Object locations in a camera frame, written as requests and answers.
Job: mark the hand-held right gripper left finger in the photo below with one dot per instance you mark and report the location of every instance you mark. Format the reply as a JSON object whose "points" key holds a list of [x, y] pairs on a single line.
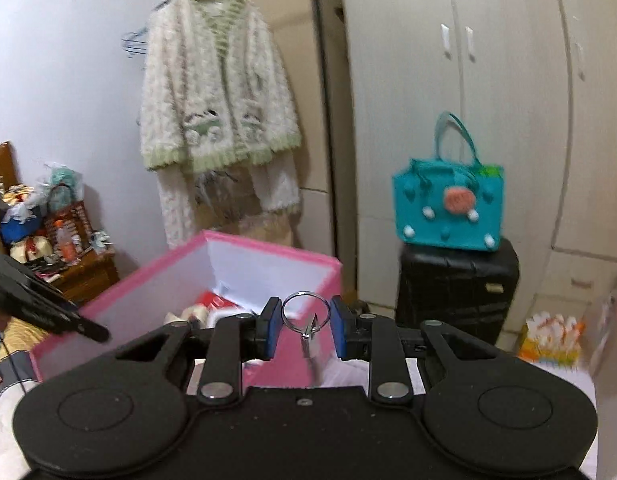
{"points": [[272, 327]]}

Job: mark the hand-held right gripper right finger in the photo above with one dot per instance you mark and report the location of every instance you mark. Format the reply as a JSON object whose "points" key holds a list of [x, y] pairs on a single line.
{"points": [[338, 327]]}

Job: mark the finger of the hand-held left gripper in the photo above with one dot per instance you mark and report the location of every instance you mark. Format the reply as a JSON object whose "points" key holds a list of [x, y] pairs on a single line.
{"points": [[48, 310]]}

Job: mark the pink storage box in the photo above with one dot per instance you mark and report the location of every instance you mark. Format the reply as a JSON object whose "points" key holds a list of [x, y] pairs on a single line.
{"points": [[268, 270]]}

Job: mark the cream hair claw clip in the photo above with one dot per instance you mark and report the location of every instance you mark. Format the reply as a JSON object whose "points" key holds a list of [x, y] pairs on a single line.
{"points": [[196, 312]]}

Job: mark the yellow and grey quilt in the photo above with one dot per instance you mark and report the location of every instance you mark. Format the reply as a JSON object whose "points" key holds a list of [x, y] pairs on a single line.
{"points": [[21, 332]]}

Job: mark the wooden nightstand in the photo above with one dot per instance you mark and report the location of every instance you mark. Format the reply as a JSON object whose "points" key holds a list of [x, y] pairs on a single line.
{"points": [[88, 275]]}

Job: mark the cream gift box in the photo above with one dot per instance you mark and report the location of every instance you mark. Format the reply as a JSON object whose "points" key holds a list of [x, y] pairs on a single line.
{"points": [[33, 247]]}

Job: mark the orange drink bottle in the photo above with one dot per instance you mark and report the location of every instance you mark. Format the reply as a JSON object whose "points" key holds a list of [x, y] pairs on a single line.
{"points": [[66, 240]]}

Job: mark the blue flower box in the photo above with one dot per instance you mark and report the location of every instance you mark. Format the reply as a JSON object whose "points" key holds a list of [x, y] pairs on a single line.
{"points": [[18, 220]]}

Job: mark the woven basket bag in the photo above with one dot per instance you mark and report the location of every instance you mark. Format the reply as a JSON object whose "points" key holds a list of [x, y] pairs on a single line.
{"points": [[68, 210]]}

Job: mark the black suitcase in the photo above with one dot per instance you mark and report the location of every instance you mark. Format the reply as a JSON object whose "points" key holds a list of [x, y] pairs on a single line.
{"points": [[453, 290]]}

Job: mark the brown paper bag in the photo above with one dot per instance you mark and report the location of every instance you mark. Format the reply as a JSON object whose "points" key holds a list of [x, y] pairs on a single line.
{"points": [[238, 200]]}

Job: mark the white plastic bag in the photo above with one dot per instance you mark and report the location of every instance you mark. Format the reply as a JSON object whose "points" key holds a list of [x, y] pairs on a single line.
{"points": [[63, 175]]}

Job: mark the wooden bed headboard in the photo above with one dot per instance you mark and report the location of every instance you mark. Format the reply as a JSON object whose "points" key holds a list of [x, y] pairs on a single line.
{"points": [[1, 165]]}

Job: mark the teal felt handbag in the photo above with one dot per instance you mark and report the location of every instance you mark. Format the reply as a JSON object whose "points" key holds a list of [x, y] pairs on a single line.
{"points": [[438, 200]]}

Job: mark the black metal clothes rack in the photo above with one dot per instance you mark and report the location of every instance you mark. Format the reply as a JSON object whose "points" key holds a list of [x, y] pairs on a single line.
{"points": [[341, 135]]}

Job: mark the colourful gift bag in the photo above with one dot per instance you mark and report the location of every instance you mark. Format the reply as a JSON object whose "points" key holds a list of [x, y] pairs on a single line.
{"points": [[553, 335]]}

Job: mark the cream fuzzy cardigan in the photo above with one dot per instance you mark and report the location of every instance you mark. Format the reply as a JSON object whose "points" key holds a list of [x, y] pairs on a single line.
{"points": [[213, 85]]}

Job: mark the beige wardrobe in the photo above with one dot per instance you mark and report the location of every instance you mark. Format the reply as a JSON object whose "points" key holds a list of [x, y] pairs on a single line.
{"points": [[488, 85]]}

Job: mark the beige wooden board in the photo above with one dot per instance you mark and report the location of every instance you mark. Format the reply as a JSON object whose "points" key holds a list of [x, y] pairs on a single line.
{"points": [[293, 5]]}

